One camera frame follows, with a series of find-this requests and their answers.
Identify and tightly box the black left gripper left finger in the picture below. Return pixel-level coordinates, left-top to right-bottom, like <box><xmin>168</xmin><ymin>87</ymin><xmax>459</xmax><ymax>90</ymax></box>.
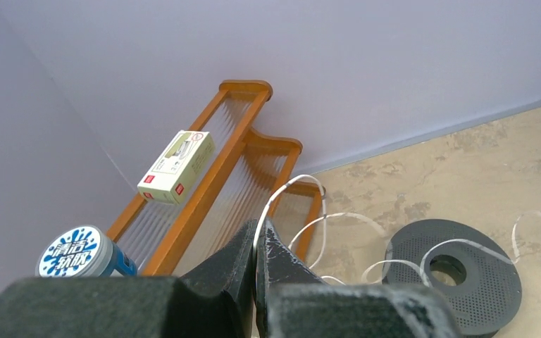
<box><xmin>0</xmin><ymin>220</ymin><xmax>256</xmax><ymax>337</ymax></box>

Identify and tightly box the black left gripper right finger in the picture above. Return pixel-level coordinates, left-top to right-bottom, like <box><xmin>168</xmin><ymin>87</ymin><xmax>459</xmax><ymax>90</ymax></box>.
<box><xmin>255</xmin><ymin>219</ymin><xmax>461</xmax><ymax>337</ymax></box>

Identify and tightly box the white thin cable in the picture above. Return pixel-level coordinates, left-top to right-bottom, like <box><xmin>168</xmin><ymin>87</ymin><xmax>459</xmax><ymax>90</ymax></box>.
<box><xmin>251</xmin><ymin>174</ymin><xmax>541</xmax><ymax>287</ymax></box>

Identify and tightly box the orange wooden rack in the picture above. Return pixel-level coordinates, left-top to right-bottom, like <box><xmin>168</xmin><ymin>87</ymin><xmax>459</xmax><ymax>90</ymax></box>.
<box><xmin>107</xmin><ymin>80</ymin><xmax>322</xmax><ymax>275</ymax></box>

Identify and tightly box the green white cardboard box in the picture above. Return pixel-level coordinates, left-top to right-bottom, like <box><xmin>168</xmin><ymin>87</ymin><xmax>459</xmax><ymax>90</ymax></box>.
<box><xmin>137</xmin><ymin>130</ymin><xmax>216</xmax><ymax>205</ymax></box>

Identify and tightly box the blue white round jar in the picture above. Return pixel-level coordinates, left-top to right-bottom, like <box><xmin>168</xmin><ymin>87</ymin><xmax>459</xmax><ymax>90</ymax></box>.
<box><xmin>35</xmin><ymin>225</ymin><xmax>138</xmax><ymax>277</ymax></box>

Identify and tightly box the black perforated cable spool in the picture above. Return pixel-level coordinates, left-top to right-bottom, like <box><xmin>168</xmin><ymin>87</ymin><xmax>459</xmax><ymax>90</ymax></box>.
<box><xmin>382</xmin><ymin>219</ymin><xmax>523</xmax><ymax>337</ymax></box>

